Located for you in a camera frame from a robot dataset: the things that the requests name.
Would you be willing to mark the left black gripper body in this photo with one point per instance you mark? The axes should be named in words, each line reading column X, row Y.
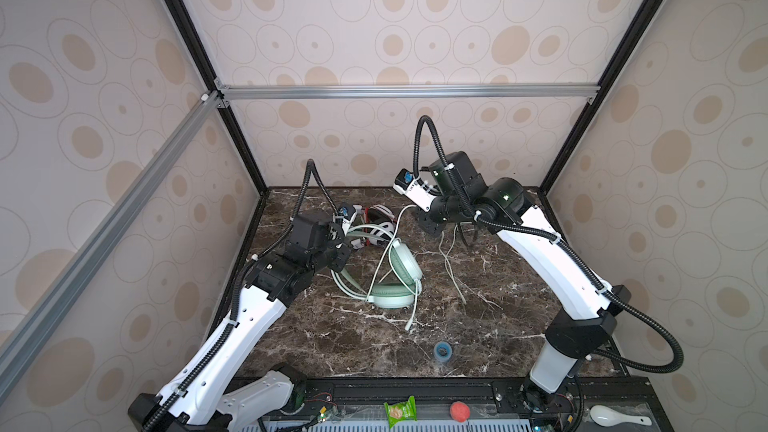
column 332, row 253

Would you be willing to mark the horizontal aluminium frame bar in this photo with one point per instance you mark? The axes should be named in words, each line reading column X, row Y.
column 425, row 91

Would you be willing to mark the white ceramic spoon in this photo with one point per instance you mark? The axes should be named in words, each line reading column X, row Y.
column 605, row 416

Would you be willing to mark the diagonal aluminium frame bar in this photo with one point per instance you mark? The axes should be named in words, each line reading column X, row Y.
column 42, row 321

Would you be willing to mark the red ball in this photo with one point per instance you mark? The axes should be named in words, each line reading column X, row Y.
column 459, row 412

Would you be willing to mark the black white headphones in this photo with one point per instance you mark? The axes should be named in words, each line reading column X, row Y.
column 376, row 227

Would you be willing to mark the blue tape roll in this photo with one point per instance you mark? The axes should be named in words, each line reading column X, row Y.
column 442, row 352

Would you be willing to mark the mint green headphones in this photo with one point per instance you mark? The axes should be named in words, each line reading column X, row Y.
column 400, row 287

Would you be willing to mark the green snack packet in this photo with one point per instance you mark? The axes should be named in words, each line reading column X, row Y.
column 401, row 411

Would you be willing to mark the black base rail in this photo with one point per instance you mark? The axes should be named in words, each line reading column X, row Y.
column 357, row 404

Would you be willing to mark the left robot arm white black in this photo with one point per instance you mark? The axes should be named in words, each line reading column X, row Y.
column 197, row 398

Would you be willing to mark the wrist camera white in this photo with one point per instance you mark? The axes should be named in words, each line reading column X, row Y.
column 347, row 214
column 415, row 189

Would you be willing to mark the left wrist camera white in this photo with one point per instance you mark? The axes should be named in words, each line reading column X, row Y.
column 347, row 214

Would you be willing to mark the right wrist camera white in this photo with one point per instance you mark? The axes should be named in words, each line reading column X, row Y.
column 415, row 189

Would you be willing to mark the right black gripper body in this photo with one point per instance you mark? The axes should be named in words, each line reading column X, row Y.
column 431, row 221

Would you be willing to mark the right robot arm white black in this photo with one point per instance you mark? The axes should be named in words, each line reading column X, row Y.
column 590, row 305

